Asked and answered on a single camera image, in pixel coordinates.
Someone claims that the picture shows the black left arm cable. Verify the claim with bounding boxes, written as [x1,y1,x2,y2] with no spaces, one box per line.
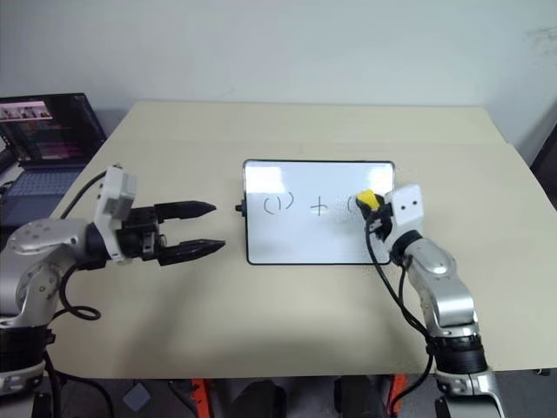
[55,171,109,322]

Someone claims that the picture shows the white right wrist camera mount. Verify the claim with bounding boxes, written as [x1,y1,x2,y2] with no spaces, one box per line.
[384,183,425,228]

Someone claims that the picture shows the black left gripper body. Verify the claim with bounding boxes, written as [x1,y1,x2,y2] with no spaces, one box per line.
[115,203,170,262]

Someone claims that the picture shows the dark rounded shape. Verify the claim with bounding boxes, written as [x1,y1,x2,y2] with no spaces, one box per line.
[333,375,389,418]
[225,378,289,418]

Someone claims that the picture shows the dark furniture piece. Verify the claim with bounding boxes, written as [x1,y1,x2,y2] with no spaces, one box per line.
[528,98,557,184]

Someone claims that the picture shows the orange strap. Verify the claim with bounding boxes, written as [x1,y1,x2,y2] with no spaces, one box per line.
[388,375,405,415]
[190,377,211,418]

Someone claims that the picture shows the yellow eraser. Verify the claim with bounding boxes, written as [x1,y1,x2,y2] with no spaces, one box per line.
[355,188,379,211]

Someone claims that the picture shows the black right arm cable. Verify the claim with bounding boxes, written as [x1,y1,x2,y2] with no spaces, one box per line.
[364,215,437,418]

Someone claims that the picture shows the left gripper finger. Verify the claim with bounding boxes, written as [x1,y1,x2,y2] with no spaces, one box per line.
[157,239,227,267]
[154,199,218,221]

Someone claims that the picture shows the open dark laptop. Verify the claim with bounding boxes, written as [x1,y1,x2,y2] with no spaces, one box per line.
[0,91,109,230]

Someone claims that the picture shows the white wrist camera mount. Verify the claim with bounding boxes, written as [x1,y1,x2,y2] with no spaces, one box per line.
[384,183,425,228]
[92,163,139,266]

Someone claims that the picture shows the black cable under table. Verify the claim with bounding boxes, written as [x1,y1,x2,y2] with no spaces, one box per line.
[64,376,115,418]

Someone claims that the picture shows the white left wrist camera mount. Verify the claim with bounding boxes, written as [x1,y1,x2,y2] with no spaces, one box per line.
[92,163,139,266]

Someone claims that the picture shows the grey square pad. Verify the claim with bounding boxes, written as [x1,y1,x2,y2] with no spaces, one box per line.
[122,381,151,411]

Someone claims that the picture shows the black-framed whiteboard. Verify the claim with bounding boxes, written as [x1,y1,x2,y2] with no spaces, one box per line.
[241,158,397,266]

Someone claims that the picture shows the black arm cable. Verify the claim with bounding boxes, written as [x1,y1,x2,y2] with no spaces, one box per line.
[55,171,109,322]
[364,215,437,418]

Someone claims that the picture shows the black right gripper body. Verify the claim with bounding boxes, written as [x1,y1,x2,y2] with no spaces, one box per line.
[365,200,396,243]

